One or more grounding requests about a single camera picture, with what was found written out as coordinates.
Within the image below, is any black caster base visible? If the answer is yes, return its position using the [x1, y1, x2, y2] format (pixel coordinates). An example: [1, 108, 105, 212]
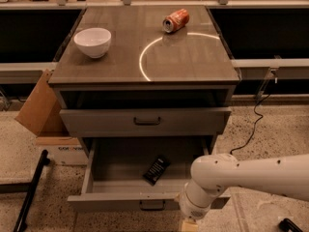
[278, 218, 303, 232]

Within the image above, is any black floor cable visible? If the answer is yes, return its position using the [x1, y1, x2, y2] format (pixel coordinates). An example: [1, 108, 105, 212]
[229, 94, 272, 156]

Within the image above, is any grey drawer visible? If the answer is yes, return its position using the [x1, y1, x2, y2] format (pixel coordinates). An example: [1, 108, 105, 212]
[60, 107, 231, 137]
[67, 135, 232, 213]

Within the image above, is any grey drawer cabinet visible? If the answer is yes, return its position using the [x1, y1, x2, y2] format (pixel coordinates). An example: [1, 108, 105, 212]
[49, 6, 239, 150]

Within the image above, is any black snack packet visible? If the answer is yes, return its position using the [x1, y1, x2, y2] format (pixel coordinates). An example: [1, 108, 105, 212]
[143, 156, 171, 186]

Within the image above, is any orange soda can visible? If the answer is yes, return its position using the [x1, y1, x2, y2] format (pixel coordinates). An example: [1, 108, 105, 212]
[162, 9, 189, 33]

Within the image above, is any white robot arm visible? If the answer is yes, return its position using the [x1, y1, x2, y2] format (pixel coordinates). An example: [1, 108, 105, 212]
[179, 154, 309, 220]

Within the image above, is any white ceramic bowl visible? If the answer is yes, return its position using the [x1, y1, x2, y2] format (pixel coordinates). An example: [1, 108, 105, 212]
[73, 28, 112, 58]

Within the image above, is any brown cardboard box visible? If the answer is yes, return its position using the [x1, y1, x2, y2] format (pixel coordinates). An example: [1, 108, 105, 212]
[15, 70, 88, 165]

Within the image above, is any black metal stand leg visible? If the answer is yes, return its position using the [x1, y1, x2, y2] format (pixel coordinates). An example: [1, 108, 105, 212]
[14, 150, 50, 232]

